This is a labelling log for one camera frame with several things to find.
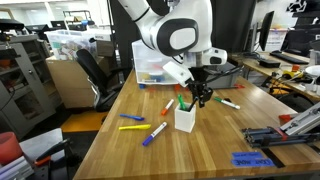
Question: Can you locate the grey metal cabinet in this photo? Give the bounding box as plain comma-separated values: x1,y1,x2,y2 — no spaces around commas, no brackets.
0,35,55,139

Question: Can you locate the blue capped white marker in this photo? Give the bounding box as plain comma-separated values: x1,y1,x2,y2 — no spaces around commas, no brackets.
142,122,167,146

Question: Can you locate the black office chair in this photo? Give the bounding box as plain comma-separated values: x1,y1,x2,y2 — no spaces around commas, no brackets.
76,49,128,112

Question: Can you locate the black tripod with extrusion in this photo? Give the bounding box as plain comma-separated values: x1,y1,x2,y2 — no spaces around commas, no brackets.
241,103,320,148

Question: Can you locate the black computer monitor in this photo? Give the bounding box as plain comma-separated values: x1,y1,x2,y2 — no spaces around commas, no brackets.
259,11,274,51

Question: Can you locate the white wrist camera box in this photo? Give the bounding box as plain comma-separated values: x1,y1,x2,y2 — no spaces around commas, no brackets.
163,61,193,87

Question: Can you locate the cardboard box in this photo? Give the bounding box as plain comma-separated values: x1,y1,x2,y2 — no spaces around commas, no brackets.
45,56,116,110

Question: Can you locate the red bucket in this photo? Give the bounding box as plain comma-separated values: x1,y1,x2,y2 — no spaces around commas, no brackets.
0,132,22,165

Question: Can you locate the yellow marker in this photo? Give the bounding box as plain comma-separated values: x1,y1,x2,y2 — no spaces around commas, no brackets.
118,124,151,130

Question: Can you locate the clear plastic drawer box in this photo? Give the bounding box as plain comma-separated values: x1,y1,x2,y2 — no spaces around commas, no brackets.
131,40,178,85

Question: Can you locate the clear storage bin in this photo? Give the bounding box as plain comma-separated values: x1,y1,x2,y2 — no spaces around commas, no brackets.
46,30,114,60

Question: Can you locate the black marker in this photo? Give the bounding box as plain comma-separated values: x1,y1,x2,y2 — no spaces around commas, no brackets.
187,97,199,112

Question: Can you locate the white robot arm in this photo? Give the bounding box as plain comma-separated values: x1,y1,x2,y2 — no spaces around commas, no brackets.
118,0,228,107

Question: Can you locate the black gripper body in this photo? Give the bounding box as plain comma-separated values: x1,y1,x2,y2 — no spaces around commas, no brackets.
188,67,213,101

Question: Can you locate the blue tape label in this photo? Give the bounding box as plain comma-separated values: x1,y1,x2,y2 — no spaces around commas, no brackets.
231,152,274,167

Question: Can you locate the black keyboard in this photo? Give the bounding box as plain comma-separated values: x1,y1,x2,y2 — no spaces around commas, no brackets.
269,50,308,65

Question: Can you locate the green capped white marker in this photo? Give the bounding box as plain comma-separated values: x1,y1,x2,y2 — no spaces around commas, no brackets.
214,97,240,110

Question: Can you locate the orange capped white marker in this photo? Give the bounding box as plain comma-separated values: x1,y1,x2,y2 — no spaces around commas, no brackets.
161,99,174,116

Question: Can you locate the white square pen holder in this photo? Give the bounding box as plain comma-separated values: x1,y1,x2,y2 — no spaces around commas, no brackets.
174,105,196,133

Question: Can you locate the green marker in holder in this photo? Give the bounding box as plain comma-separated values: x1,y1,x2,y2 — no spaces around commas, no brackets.
178,94,186,110

